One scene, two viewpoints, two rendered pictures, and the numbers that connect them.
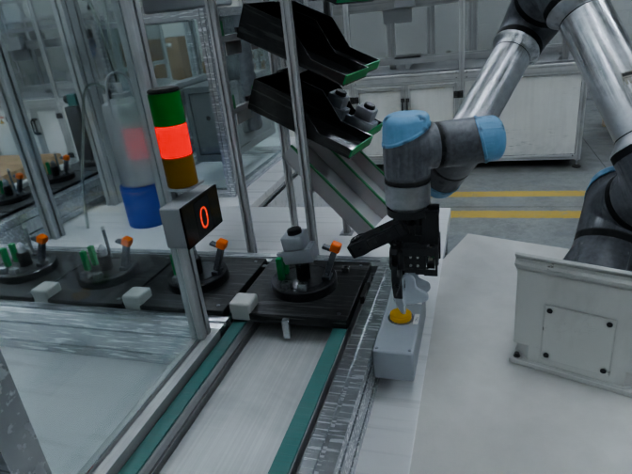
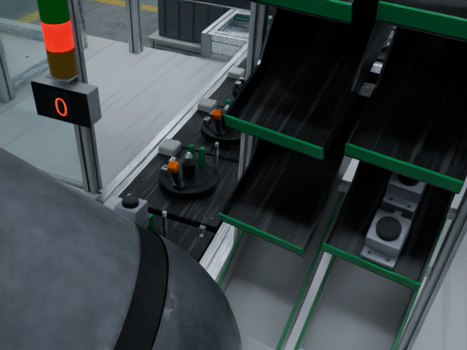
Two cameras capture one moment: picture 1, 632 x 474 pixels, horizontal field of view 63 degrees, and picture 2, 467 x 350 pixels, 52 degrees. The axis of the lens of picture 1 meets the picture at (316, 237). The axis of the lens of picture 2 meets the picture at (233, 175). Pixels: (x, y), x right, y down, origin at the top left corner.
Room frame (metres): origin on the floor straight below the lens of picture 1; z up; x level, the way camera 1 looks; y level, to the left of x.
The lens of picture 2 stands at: (1.15, -0.62, 1.66)
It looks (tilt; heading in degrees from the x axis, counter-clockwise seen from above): 37 degrees down; 89
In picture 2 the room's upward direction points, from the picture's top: 4 degrees clockwise
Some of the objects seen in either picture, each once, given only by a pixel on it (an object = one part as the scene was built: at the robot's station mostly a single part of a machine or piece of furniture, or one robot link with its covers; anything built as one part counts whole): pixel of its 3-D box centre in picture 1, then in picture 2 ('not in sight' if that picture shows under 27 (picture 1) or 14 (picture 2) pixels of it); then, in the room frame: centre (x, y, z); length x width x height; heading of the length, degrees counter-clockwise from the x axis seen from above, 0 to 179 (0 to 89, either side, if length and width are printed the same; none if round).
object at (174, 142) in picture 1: (173, 139); (58, 33); (0.83, 0.21, 1.33); 0.05 x 0.05 x 0.05
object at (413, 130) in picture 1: (408, 148); not in sight; (0.82, -0.16, 1.28); 0.09 x 0.08 x 0.11; 95
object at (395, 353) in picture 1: (401, 331); not in sight; (0.82, -0.14, 0.93); 0.21 x 0.07 x 0.06; 161
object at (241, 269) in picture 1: (194, 262); (188, 166); (1.06, 0.28, 1.01); 0.24 x 0.24 x 0.13; 71
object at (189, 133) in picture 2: not in sight; (226, 117); (1.14, 0.51, 1.01); 0.24 x 0.24 x 0.13; 71
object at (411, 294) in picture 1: (411, 295); not in sight; (0.80, -0.16, 1.02); 0.06 x 0.03 x 0.09; 71
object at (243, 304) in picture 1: (244, 307); (116, 210); (0.91, 0.16, 0.97); 0.05 x 0.05 x 0.04; 71
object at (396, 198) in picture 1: (407, 193); not in sight; (0.82, -0.16, 1.20); 0.08 x 0.08 x 0.05
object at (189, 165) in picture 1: (180, 169); (62, 60); (0.83, 0.21, 1.28); 0.05 x 0.05 x 0.05
